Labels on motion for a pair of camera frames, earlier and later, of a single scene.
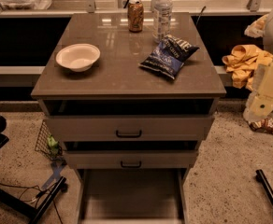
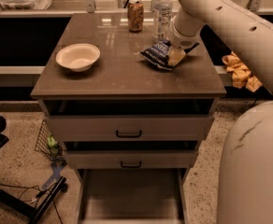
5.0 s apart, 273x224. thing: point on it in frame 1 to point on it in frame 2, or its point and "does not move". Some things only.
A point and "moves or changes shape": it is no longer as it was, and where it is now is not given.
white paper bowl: x=79 y=57 does not move
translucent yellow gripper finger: x=258 y=106 to x=175 y=55
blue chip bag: x=168 y=56 moves or changes shape
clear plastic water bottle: x=162 y=9 does not move
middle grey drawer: x=131 y=160 does not move
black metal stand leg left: x=9 y=198 does not move
